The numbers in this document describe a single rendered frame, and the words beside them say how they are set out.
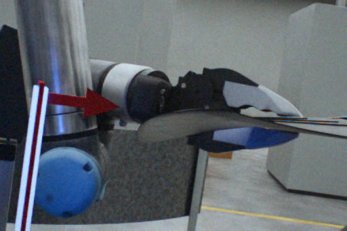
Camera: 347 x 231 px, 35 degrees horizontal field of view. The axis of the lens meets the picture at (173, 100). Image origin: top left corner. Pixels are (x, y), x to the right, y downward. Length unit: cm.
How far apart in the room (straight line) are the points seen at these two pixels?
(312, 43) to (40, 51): 605
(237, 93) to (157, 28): 411
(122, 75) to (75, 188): 17
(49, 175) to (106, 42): 587
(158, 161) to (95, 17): 422
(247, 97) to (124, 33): 586
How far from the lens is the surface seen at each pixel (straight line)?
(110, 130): 74
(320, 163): 668
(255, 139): 57
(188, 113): 38
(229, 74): 60
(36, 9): 60
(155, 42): 468
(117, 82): 68
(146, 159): 236
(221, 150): 59
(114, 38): 643
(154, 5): 471
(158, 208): 247
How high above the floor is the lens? 121
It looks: 3 degrees down
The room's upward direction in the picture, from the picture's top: 8 degrees clockwise
